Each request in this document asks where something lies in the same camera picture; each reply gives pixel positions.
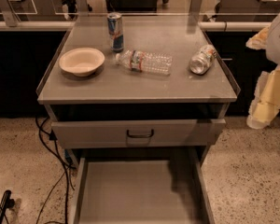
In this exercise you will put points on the black drawer handle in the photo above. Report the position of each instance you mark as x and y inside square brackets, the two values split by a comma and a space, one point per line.
[141, 135]

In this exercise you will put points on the grey open middle drawer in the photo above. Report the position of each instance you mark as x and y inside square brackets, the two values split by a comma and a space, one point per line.
[159, 185]

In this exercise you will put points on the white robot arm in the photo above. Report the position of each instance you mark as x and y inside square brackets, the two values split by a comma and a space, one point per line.
[273, 42]

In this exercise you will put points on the grey drawer cabinet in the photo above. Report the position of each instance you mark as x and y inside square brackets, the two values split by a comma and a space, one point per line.
[114, 93]

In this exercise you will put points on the clear acrylic barrier panel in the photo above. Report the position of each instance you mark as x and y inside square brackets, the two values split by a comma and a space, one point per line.
[199, 11]

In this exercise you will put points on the grey top drawer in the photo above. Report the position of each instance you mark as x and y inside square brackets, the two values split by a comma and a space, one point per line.
[110, 134]

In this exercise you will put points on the silver soda can lying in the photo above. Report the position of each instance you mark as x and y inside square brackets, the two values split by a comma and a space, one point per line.
[202, 60]

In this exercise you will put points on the white paper bowl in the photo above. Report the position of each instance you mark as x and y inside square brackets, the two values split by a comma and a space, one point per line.
[81, 62]

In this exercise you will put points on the black object on floor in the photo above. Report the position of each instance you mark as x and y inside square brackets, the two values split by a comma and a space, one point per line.
[6, 203]

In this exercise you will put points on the blue silver energy drink can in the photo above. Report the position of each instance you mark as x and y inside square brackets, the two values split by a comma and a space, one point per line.
[115, 29]

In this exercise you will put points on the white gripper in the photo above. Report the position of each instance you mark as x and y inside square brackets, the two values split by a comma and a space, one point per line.
[279, 40]

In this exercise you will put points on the clear plastic water bottle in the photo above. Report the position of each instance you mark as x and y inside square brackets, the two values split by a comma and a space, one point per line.
[145, 62]

